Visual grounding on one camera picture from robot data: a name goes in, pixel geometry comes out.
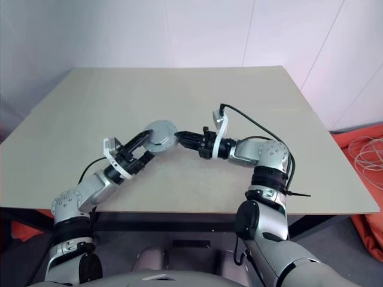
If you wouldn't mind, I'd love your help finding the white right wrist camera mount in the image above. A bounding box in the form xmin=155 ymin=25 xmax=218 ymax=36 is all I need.
xmin=212 ymin=103 xmax=231 ymax=159

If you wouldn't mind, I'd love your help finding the black cable tie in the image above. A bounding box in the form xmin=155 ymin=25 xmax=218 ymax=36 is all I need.
xmin=281 ymin=187 xmax=312 ymax=198

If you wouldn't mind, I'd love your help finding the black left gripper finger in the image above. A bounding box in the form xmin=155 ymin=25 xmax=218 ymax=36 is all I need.
xmin=136 ymin=151 xmax=156 ymax=170
xmin=124 ymin=129 xmax=155 ymax=152

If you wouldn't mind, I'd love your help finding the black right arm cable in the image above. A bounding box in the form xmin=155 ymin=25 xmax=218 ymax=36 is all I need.
xmin=220 ymin=103 xmax=297 ymax=192

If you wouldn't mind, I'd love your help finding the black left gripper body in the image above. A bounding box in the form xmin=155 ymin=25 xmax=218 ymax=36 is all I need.
xmin=115 ymin=145 xmax=145 ymax=176

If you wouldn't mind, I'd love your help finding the white coiled cable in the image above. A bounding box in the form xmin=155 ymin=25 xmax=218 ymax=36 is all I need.
xmin=348 ymin=136 xmax=383 ymax=192

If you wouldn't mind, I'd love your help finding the black table frame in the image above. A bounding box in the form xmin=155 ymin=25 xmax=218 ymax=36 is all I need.
xmin=5 ymin=209 xmax=345 ymax=240

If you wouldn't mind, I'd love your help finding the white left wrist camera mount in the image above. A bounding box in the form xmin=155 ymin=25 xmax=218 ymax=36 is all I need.
xmin=103 ymin=136 xmax=141 ymax=180

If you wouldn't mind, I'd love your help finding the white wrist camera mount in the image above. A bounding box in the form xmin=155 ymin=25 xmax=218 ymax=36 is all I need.
xmin=212 ymin=103 xmax=231 ymax=159
xmin=103 ymin=136 xmax=141 ymax=180

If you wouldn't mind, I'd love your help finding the orange fabric cushion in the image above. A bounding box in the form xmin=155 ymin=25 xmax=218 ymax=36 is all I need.
xmin=332 ymin=124 xmax=383 ymax=261

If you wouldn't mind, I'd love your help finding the orange fabric piece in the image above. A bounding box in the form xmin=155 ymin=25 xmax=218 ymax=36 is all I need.
xmin=11 ymin=209 xmax=56 ymax=243

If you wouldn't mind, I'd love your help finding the round silver motor lid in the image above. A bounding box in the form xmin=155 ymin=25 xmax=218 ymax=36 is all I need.
xmin=148 ymin=119 xmax=176 ymax=146

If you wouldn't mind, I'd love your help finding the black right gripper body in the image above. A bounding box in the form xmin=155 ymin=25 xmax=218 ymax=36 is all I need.
xmin=197 ymin=127 xmax=217 ymax=160

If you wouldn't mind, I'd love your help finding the dark grey rounded shape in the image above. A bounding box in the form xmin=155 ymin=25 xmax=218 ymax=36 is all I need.
xmin=217 ymin=249 xmax=249 ymax=270
xmin=136 ymin=245 xmax=168 ymax=273

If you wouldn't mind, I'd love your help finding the grey curved robot torso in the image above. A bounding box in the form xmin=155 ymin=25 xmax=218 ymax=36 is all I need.
xmin=44 ymin=268 xmax=282 ymax=287

